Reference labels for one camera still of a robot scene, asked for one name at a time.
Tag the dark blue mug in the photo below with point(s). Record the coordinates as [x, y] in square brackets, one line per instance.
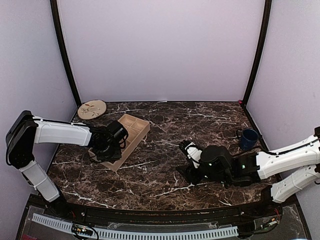
[247, 138]

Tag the small green circuit board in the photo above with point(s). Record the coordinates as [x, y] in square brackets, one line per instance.
[81, 230]

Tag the wooden compartment tray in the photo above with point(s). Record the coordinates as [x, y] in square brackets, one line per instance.
[137, 130]

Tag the left black frame post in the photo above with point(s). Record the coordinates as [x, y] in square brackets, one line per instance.
[63, 51]

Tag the right black frame post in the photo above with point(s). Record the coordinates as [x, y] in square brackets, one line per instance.
[258, 52]

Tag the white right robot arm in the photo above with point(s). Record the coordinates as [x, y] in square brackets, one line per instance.
[303, 156]

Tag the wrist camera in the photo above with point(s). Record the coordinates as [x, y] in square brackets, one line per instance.
[210, 161]
[118, 131]

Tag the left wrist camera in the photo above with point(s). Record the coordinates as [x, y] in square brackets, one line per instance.
[118, 131]

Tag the black frame post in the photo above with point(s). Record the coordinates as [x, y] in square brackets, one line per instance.
[258, 52]
[63, 51]

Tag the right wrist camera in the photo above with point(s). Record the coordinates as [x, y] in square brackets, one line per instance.
[210, 161]

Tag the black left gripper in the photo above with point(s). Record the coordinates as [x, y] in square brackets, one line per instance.
[117, 155]

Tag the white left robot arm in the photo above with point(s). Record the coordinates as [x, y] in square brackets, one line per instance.
[29, 130]

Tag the black front rail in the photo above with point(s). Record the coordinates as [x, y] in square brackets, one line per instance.
[238, 214]

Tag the white slotted cable duct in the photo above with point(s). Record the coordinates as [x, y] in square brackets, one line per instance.
[123, 231]

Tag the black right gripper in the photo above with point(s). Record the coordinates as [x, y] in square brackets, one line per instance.
[188, 172]

